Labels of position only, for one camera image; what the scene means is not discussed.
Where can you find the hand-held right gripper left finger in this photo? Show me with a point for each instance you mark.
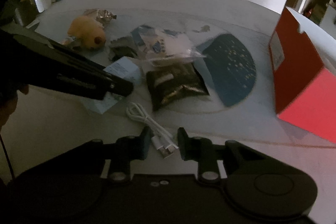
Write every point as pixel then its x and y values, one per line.
pixel 145 144

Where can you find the silver foil snack packet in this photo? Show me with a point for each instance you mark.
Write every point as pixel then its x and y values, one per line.
pixel 103 15

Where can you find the orange plush toy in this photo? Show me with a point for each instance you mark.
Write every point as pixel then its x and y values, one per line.
pixel 88 33

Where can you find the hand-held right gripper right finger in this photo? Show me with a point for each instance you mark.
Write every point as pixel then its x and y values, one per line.
pixel 182 145

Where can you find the black snack packet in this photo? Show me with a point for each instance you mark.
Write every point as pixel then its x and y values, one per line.
pixel 176 85

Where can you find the light blue small box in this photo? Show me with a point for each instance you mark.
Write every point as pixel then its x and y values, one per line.
pixel 126 73

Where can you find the person's left hand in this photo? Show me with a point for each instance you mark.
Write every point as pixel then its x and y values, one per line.
pixel 9 106

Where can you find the clear blueberry bread packet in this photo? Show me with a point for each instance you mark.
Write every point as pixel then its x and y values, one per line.
pixel 162 44

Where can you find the red cardboard box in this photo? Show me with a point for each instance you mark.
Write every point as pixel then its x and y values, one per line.
pixel 302 77

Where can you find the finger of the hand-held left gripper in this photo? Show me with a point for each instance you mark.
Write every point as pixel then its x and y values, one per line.
pixel 105 75
pixel 84 88

